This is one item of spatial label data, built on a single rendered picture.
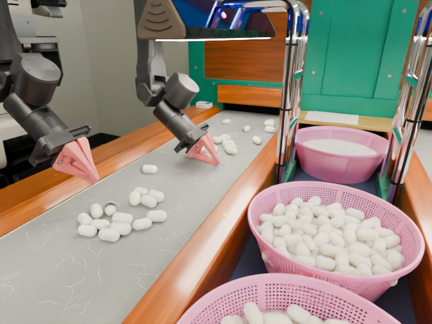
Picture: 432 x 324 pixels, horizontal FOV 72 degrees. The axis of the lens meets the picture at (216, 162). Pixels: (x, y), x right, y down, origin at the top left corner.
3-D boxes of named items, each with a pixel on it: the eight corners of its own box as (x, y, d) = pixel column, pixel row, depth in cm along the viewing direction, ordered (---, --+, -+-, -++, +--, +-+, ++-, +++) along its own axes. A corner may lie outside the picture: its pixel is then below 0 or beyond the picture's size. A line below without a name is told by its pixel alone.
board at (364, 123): (290, 122, 104) (291, 119, 104) (297, 112, 117) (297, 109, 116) (397, 133, 92) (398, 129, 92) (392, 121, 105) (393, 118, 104)
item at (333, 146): (290, 174, 84) (292, 155, 82) (302, 148, 103) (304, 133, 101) (378, 189, 76) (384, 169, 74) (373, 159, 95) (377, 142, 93)
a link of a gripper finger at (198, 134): (230, 152, 73) (204, 125, 73) (218, 162, 67) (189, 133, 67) (214, 168, 77) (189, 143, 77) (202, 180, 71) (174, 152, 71)
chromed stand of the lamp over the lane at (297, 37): (208, 189, 77) (206, -6, 60) (234, 162, 94) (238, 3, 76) (281, 205, 70) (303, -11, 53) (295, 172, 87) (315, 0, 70)
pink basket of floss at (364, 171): (326, 196, 74) (332, 161, 70) (273, 158, 97) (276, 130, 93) (406, 180, 82) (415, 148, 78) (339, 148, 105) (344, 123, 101)
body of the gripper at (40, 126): (94, 129, 55) (67, 101, 56) (46, 146, 47) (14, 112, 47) (81, 150, 59) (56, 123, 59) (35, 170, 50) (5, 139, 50)
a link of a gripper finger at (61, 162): (123, 160, 55) (88, 124, 55) (95, 175, 49) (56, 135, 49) (108, 180, 59) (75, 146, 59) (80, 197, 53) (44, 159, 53)
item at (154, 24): (136, 39, 46) (131, -14, 43) (252, 37, 99) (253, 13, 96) (181, 40, 43) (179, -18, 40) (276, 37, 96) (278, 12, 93)
